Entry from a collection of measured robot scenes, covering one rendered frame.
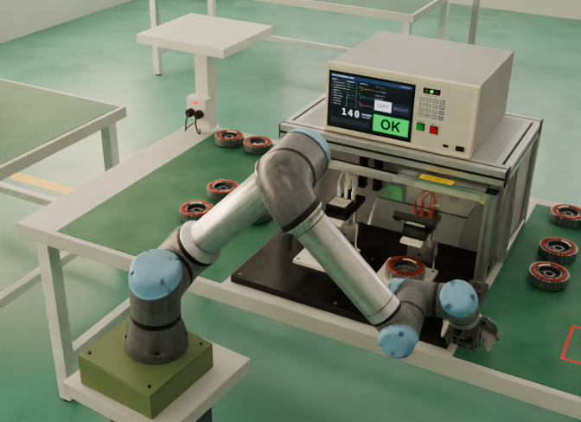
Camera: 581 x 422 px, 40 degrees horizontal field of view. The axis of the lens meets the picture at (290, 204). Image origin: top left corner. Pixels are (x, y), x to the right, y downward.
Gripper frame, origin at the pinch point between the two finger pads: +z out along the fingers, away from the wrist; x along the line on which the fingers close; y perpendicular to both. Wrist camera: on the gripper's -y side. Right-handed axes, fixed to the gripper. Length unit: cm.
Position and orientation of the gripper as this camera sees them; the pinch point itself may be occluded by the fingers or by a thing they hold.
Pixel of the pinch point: (472, 328)
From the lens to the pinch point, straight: 206.1
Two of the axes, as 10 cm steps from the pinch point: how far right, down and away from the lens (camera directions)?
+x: 8.9, 2.5, -3.8
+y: -3.6, 8.9, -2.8
